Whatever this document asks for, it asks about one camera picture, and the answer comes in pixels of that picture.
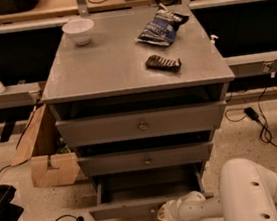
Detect grey bottom drawer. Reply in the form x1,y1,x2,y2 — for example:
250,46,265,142
90,164,213,220

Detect white ceramic bowl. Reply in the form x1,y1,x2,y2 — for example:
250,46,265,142
62,18,95,45

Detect open cardboard box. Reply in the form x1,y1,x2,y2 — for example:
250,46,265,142
11,105,81,188

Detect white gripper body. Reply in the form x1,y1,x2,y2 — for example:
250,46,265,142
157,191,206,221

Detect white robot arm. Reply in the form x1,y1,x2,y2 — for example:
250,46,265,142
157,158,277,221

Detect black power adapter with cable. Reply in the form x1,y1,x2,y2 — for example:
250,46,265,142
221,84,277,160

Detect grey middle drawer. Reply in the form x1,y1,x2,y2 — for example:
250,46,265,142
77,142,213,177

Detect white pump bottle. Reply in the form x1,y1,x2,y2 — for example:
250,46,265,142
210,34,219,53

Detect grey top drawer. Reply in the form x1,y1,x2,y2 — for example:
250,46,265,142
55,101,226,148

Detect grey wooden drawer cabinet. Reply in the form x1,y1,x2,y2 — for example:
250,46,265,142
31,0,248,202

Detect black bag on desk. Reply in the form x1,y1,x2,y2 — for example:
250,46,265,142
0,0,39,16

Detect grey drawer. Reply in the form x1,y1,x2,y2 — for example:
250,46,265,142
77,142,213,177
55,101,226,148
90,164,213,220

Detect blue chip bag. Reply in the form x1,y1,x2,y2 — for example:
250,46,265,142
136,4,190,47

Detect dark striped snack bar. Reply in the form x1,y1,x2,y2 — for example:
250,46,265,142
145,55,182,73

